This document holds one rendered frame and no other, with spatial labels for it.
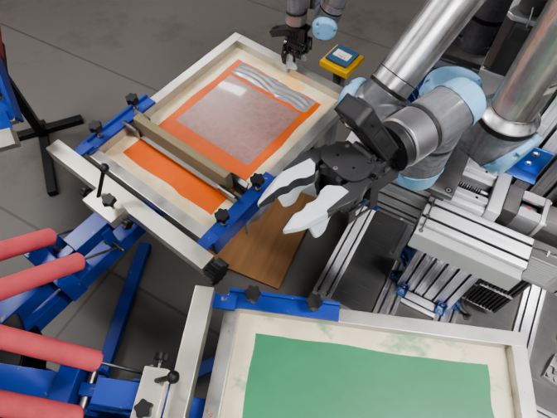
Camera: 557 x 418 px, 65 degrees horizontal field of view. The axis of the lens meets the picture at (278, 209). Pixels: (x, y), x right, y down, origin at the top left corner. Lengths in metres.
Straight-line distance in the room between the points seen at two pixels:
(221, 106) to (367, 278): 1.04
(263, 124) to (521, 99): 0.93
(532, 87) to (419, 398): 0.76
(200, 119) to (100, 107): 1.66
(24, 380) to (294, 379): 0.65
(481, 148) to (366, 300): 1.24
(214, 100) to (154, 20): 2.21
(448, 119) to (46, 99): 3.04
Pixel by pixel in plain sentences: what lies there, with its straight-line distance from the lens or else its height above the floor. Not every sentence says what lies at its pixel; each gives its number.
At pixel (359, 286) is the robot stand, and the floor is 0.21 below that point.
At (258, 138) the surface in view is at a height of 0.96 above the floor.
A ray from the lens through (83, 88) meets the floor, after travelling 3.41.
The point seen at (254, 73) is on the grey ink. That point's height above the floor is 0.96.
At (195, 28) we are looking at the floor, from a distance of 3.69.
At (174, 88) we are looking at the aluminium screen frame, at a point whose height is 0.99.
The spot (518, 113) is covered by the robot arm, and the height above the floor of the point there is 1.54.
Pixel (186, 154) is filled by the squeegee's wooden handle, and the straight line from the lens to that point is 1.41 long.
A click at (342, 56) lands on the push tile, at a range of 1.85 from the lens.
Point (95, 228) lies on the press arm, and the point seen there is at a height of 1.04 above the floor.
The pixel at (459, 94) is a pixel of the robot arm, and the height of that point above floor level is 1.70.
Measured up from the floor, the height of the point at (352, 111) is 1.77.
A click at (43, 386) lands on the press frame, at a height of 1.02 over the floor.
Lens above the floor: 2.12
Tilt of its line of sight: 58 degrees down
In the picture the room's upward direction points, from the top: straight up
